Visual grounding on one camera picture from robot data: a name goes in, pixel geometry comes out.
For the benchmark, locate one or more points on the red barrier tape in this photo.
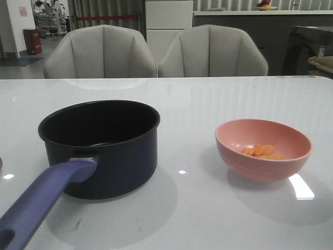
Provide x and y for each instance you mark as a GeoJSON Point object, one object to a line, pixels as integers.
{"type": "Point", "coordinates": [100, 18]}

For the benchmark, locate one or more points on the fruit plate on counter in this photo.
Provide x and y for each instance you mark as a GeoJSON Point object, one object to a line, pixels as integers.
{"type": "Point", "coordinates": [265, 5]}

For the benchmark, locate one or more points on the dark blue saucepan purple handle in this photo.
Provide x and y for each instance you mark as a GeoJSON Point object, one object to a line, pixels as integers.
{"type": "Point", "coordinates": [96, 150]}

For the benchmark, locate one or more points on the grey upholstered chair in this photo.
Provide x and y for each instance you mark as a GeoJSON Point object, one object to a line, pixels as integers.
{"type": "Point", "coordinates": [102, 51]}
{"type": "Point", "coordinates": [212, 51]}

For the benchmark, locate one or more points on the red trash bin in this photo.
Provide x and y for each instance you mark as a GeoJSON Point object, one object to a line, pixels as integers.
{"type": "Point", "coordinates": [32, 41]}

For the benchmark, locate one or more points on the right grey upholstered chair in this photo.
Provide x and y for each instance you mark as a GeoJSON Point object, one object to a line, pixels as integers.
{"type": "Point", "coordinates": [212, 51]}

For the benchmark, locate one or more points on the grey counter with white top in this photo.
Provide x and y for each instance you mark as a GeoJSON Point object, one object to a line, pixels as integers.
{"type": "Point", "coordinates": [269, 30]}

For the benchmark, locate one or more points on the beige cushion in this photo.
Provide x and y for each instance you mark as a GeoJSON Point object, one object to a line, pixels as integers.
{"type": "Point", "coordinates": [321, 66]}

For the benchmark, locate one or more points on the pink plastic bowl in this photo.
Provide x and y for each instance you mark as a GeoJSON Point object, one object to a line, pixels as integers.
{"type": "Point", "coordinates": [235, 135]}

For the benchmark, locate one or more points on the orange ham slices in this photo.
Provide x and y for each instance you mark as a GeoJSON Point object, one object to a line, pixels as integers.
{"type": "Point", "coordinates": [262, 151]}

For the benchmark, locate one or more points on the left grey upholstered chair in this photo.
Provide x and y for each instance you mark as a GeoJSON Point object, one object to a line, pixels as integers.
{"type": "Point", "coordinates": [102, 51]}

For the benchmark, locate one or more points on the white cabinet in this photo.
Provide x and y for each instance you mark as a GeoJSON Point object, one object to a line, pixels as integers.
{"type": "Point", "coordinates": [163, 20]}

